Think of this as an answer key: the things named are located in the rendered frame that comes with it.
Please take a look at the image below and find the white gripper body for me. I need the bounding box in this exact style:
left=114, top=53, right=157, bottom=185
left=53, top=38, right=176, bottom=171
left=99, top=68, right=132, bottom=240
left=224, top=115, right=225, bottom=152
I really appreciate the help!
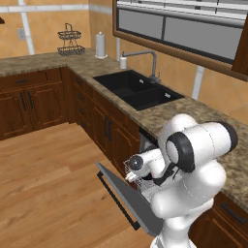
left=124, top=170, right=140, bottom=184

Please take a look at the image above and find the grey dishwasher door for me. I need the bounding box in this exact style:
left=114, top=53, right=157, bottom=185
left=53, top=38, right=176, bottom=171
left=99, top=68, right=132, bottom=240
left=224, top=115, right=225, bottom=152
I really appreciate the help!
left=95, top=161, right=165, bottom=238

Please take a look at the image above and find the dark wood cupboard door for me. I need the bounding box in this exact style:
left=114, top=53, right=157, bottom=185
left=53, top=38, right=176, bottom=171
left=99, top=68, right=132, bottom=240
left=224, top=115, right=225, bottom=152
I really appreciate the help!
left=188, top=207, right=248, bottom=248
left=90, top=98, right=113, bottom=158
left=110, top=116, right=141, bottom=177

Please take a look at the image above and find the black kitchen sink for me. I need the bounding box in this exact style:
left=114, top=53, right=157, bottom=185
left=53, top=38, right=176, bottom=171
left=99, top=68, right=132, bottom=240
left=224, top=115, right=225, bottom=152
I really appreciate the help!
left=92, top=69, right=186, bottom=112

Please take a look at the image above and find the dark wood drawer stack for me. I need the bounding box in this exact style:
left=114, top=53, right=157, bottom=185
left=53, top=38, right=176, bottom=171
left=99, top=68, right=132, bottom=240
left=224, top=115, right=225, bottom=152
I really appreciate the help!
left=69, top=71, right=95, bottom=138

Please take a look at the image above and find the dark wood drawer front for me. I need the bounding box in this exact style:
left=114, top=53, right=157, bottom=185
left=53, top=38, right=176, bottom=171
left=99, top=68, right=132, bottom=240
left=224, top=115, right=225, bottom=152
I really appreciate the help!
left=212, top=191, right=248, bottom=236

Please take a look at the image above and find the grey sink tap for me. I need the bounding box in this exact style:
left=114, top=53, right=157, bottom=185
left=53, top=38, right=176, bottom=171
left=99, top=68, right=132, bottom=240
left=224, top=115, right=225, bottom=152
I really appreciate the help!
left=121, top=49, right=162, bottom=85

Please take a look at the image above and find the white soap dispenser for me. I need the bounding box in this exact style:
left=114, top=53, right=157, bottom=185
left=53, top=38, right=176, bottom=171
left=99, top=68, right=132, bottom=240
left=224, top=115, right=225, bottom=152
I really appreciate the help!
left=119, top=51, right=128, bottom=71

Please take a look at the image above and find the dark wood cupboard run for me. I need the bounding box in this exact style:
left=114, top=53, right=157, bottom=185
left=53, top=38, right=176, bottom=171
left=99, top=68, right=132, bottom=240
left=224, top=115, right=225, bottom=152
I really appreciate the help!
left=0, top=66, right=72, bottom=141

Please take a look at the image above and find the white paper towel roll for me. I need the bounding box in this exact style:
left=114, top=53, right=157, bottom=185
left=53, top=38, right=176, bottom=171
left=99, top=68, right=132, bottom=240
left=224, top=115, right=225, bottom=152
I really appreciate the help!
left=94, top=31, right=109, bottom=60

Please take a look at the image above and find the wood-framed window with blinds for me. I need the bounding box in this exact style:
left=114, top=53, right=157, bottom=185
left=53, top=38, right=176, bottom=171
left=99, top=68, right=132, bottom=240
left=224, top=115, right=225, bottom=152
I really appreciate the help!
left=111, top=0, right=248, bottom=82

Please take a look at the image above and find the white wire dishwasher rack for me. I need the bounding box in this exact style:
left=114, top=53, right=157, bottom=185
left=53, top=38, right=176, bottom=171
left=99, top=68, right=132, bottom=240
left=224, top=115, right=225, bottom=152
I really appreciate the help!
left=122, top=157, right=170, bottom=203

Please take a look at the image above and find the black dishwasher door handle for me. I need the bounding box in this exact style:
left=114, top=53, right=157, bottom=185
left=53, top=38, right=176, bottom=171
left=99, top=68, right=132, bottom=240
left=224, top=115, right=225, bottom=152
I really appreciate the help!
left=96, top=170, right=141, bottom=232

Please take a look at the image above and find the black drawer handle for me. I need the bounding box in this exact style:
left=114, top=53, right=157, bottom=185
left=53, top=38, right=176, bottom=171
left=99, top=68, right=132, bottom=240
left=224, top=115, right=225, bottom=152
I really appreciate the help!
left=221, top=201, right=248, bottom=226

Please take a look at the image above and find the black wire tiered stand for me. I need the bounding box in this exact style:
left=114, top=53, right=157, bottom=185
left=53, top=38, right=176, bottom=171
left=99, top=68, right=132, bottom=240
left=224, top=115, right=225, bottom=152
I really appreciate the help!
left=56, top=22, right=87, bottom=58

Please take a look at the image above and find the dark wood wall cupboard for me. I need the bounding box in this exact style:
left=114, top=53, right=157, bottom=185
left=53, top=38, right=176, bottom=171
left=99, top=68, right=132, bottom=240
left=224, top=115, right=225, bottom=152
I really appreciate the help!
left=231, top=18, right=248, bottom=78

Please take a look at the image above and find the grey wall socket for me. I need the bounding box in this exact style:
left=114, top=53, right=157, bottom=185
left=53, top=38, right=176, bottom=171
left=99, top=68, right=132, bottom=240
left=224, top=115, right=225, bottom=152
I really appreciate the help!
left=16, top=27, right=27, bottom=43

